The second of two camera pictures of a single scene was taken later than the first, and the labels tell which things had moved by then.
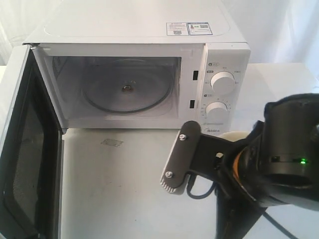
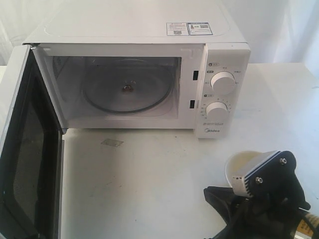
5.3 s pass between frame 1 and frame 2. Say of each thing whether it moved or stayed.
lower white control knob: stayed
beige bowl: moved
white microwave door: stayed
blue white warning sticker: stayed
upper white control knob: stayed
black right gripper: moved
